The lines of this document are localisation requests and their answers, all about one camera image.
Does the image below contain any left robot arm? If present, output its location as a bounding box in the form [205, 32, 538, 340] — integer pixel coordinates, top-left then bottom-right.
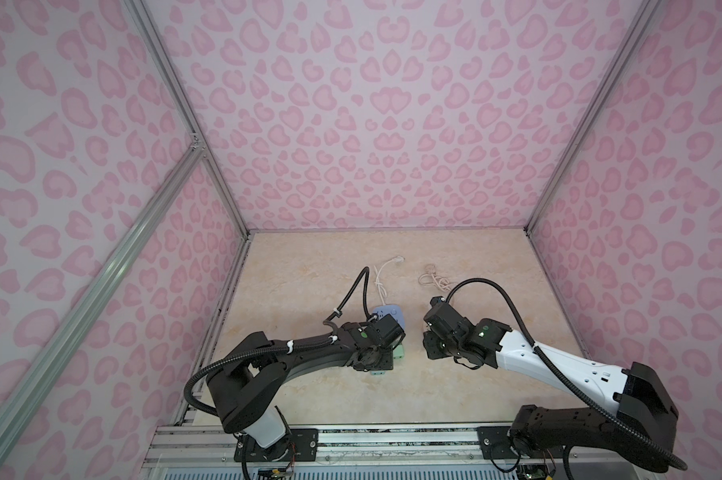
[197, 314, 405, 450]

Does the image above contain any pink power strip cable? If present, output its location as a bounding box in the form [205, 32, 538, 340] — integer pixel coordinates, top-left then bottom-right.
[417, 263, 452, 294]

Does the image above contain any aluminium frame diagonal bar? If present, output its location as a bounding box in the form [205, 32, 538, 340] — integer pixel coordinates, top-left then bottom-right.
[0, 146, 205, 467]

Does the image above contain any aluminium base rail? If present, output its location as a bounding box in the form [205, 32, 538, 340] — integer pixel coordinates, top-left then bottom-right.
[140, 423, 654, 479]

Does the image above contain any blue square power strip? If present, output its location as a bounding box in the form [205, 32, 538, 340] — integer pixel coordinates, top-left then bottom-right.
[372, 305, 405, 329]

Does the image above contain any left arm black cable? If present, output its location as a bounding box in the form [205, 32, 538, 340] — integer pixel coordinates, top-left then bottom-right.
[183, 266, 374, 418]

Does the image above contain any white power strip cable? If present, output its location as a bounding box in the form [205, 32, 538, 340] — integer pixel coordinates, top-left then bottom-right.
[372, 256, 407, 307]

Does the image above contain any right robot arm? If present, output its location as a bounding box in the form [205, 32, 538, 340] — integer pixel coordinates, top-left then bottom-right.
[423, 297, 687, 473]

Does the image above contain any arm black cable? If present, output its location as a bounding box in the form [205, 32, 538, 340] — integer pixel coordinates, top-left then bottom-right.
[183, 266, 374, 418]
[444, 277, 689, 472]

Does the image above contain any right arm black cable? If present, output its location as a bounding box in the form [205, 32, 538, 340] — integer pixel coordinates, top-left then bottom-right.
[444, 277, 689, 472]

